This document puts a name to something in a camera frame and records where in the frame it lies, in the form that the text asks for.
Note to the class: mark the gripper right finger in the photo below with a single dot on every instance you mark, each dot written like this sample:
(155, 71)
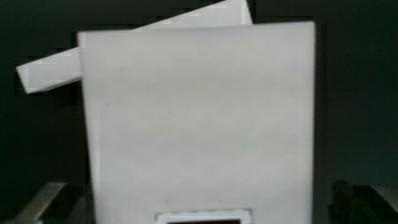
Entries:
(364, 204)

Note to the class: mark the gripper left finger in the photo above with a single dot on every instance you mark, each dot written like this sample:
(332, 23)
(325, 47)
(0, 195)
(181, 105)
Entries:
(61, 205)

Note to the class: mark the white cabinet top block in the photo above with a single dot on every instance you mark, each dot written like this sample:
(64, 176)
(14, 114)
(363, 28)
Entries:
(199, 111)

